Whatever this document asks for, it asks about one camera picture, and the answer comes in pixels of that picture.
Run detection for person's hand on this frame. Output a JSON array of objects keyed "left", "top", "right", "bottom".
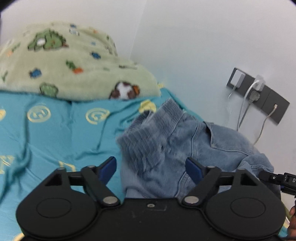
[{"left": 287, "top": 206, "right": 296, "bottom": 238}]

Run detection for light blue denim jeans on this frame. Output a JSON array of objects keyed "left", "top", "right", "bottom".
[{"left": 117, "top": 99, "right": 274, "bottom": 199}]

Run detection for dark grey wall socket panel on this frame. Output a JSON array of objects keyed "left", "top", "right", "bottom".
[{"left": 227, "top": 68, "right": 290, "bottom": 125}]

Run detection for teal patterned bed sheet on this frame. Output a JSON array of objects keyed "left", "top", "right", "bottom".
[{"left": 0, "top": 86, "right": 204, "bottom": 241}]

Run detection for green cartoon fleece blanket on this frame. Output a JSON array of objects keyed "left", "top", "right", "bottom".
[{"left": 1, "top": 22, "right": 160, "bottom": 101}]

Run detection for white charger plug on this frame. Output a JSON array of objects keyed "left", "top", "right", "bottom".
[
  {"left": 230, "top": 69, "right": 245, "bottom": 88},
  {"left": 253, "top": 75, "right": 265, "bottom": 92}
]

